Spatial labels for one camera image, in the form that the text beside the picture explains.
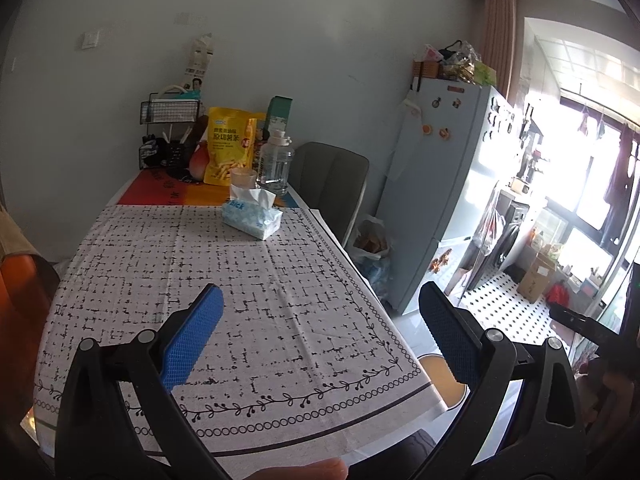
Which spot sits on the white paper bag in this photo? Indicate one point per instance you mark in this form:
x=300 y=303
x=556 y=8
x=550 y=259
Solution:
x=200 y=60

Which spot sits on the green packet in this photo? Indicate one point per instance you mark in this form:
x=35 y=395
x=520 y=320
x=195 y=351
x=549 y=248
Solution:
x=486 y=74

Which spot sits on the brown storage box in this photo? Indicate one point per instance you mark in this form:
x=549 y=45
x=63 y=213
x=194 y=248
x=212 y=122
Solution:
x=426 y=69

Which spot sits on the black utensil holder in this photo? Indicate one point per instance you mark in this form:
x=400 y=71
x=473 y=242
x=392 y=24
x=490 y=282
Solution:
x=167 y=152

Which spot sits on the glass cup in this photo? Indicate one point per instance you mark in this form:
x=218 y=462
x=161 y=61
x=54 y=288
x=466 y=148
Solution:
x=242 y=180

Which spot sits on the pink curtain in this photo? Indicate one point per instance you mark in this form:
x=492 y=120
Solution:
x=500 y=40

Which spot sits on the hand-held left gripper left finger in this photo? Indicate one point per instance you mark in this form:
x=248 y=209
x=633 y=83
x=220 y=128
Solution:
x=192 y=335

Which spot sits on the orange fridge magnets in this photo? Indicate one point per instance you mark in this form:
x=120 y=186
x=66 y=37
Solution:
x=442 y=263

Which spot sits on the dark kitchen appliance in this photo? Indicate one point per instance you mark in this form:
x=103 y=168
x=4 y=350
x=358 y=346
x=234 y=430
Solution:
x=515 y=232

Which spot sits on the white cloth bag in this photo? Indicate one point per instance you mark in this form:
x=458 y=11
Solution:
x=411 y=105

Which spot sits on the yellow snack bag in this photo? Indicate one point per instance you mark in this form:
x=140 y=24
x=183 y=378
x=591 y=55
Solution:
x=230 y=150

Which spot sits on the red orange table mat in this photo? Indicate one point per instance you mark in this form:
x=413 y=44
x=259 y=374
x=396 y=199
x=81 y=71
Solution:
x=160 y=192

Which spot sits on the cardboard box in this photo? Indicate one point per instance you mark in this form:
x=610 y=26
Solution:
x=537 y=277

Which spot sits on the blue tissue pack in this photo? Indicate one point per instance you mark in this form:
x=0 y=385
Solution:
x=255 y=217

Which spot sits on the white light switch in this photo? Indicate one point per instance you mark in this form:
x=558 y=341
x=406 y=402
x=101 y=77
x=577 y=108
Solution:
x=89 y=40

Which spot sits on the mango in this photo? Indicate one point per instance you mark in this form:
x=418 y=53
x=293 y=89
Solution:
x=198 y=162

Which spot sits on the pale blue fridge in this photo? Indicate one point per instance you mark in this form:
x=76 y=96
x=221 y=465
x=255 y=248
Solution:
x=430 y=200

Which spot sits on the red bag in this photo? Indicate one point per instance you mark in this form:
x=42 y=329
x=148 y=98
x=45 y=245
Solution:
x=559 y=294

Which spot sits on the plastic bag with brown contents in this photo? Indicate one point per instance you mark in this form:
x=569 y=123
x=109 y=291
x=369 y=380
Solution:
x=371 y=240

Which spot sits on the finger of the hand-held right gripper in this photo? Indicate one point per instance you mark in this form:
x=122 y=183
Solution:
x=575 y=320

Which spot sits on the green box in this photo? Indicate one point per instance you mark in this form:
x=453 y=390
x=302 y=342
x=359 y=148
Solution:
x=278 y=110

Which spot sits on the clear water jug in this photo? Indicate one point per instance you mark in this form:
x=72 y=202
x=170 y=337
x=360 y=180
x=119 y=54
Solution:
x=274 y=165

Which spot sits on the grey chair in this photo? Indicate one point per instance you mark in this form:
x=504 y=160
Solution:
x=330 y=180

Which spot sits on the patterned white tablecloth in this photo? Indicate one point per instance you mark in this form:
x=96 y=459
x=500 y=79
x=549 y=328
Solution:
x=280 y=285

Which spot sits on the hanging plastic bag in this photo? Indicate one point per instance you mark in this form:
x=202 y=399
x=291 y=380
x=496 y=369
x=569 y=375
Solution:
x=490 y=227

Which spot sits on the orange chair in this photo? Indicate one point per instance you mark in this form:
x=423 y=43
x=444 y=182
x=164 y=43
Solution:
x=25 y=300

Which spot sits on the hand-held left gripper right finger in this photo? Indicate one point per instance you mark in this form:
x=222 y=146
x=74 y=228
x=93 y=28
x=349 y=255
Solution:
x=447 y=330

